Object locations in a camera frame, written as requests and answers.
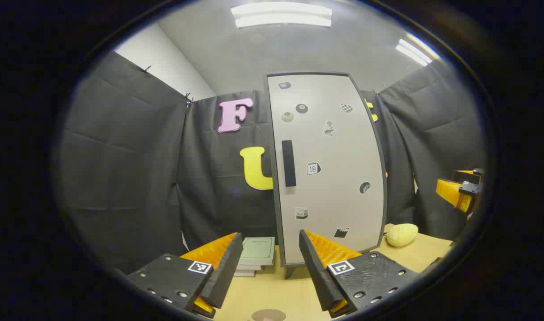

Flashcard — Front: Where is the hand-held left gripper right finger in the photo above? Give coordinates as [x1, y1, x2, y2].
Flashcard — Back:
[299, 229, 420, 319]

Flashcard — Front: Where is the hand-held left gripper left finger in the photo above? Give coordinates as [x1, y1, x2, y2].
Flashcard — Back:
[127, 232, 244, 319]

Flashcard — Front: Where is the dark grey cabinet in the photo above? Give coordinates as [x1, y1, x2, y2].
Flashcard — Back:
[265, 71, 388, 280]

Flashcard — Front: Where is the black cabinet door handle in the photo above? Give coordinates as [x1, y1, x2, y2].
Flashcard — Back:
[282, 140, 297, 187]

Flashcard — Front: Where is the green book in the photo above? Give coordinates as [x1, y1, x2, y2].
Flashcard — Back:
[238, 236, 276, 267]

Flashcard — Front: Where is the yellow bread bun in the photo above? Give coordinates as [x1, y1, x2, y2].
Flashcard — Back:
[385, 223, 419, 247]

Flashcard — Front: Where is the ceiling light panel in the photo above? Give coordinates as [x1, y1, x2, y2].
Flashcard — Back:
[396, 38, 433, 66]
[231, 2, 332, 29]

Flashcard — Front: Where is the black backdrop cloth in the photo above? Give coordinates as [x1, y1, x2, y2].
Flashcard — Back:
[58, 51, 484, 273]

